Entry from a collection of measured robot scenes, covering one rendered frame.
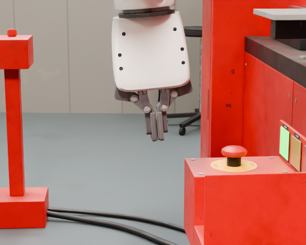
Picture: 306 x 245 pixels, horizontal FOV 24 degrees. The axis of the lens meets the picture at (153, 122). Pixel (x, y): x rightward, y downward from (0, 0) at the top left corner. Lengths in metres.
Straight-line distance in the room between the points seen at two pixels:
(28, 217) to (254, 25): 1.36
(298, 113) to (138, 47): 0.74
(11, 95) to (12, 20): 2.45
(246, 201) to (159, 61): 0.22
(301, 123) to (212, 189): 0.65
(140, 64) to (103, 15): 4.38
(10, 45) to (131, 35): 2.01
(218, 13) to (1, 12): 3.40
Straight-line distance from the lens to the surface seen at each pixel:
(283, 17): 1.27
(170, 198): 3.42
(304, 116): 1.55
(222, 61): 2.21
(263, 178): 0.96
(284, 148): 1.12
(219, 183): 0.95
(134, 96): 0.95
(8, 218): 3.08
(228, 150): 1.08
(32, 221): 3.07
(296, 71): 1.62
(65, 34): 5.36
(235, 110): 2.25
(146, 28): 0.92
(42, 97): 5.45
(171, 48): 0.93
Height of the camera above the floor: 1.08
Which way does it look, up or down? 12 degrees down
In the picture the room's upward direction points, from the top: straight up
